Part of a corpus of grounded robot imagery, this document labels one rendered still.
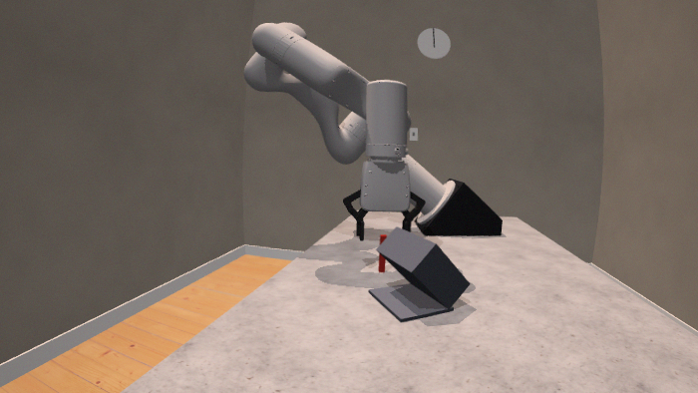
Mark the red rectangular bar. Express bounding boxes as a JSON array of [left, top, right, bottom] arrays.
[[379, 234, 387, 272]]

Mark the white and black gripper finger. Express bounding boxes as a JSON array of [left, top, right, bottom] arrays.
[[343, 190, 368, 241], [401, 192, 426, 232]]

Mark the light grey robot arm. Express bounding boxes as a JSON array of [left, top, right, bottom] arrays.
[[244, 23, 456, 224]]

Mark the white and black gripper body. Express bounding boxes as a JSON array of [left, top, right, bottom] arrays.
[[359, 160, 411, 211]]

